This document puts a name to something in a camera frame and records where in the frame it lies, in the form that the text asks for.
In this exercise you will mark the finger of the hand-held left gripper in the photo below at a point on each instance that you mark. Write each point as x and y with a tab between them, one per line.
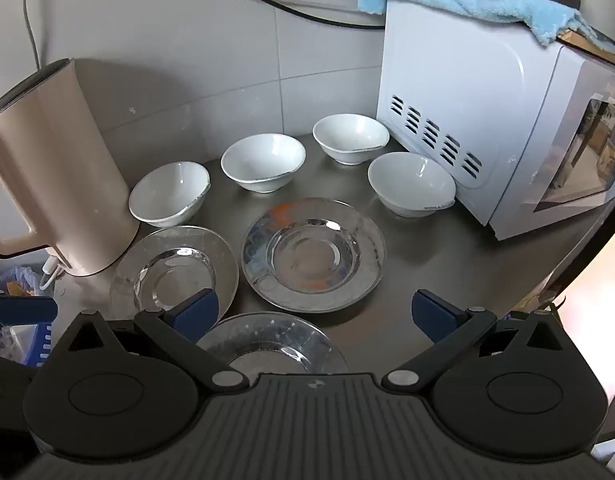
27	310

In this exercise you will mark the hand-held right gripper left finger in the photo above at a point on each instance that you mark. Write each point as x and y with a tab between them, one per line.
197	310

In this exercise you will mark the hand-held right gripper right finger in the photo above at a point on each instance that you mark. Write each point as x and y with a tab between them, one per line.
432	312

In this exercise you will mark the dotted stainless steel plate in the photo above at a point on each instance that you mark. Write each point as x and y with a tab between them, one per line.
272	335

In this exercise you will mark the white ceramic bowl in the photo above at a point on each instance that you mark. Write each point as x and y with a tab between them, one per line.
170	192
262	157
407	180

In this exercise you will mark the stack of white bowls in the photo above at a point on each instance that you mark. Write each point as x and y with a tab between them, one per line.
350	135

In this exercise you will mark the clear plastic bag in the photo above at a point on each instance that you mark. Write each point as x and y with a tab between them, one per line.
19	280

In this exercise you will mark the blue plastic basket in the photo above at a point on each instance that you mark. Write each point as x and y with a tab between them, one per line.
37	342

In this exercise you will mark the white kettle plug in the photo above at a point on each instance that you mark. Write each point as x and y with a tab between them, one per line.
51	270

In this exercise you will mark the beige electric kettle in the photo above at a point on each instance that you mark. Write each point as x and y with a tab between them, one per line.
52	160

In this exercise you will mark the white microwave oven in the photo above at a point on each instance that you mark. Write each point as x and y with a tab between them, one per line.
462	85

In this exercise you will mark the wooden board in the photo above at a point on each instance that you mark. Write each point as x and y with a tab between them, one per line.
597	45

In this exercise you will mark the blue towel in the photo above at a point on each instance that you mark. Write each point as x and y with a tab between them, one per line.
467	0

